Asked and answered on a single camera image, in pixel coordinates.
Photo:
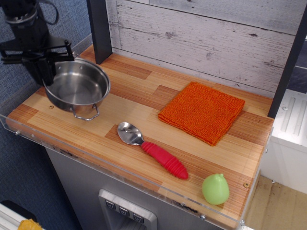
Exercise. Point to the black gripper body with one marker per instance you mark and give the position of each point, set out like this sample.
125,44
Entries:
33,42

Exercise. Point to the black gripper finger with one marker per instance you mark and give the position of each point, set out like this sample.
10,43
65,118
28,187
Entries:
34,70
48,72

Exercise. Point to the stainless steel pot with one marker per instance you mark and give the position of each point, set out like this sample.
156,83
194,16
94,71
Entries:
79,87

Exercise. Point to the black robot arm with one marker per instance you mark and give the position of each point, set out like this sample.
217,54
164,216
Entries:
24,10

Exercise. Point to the grey toy fridge cabinet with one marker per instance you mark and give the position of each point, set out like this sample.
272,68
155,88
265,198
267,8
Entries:
83,181

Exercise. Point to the yellow object at corner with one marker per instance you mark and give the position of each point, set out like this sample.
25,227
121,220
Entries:
29,224

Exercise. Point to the silver dispenser button panel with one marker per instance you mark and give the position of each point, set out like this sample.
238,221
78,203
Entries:
121,214

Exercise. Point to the orange knitted cloth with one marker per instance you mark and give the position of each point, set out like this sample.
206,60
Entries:
202,112

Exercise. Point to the green plastic pear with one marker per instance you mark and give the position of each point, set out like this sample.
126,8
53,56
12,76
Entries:
215,189

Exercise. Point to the white ridged side counter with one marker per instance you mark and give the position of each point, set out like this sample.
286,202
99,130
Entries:
285,157

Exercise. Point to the dark left support post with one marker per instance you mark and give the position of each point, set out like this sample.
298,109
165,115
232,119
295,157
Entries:
99,24

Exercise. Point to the dark support post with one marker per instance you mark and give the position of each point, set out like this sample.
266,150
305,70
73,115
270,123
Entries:
99,24
290,65

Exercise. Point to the red handled metal spoon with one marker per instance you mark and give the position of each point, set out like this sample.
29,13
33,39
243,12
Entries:
131,135

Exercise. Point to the dark right support post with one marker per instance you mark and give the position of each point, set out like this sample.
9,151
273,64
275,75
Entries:
290,65

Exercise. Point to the clear acrylic guard rail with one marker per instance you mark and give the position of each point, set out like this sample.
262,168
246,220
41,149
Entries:
138,92

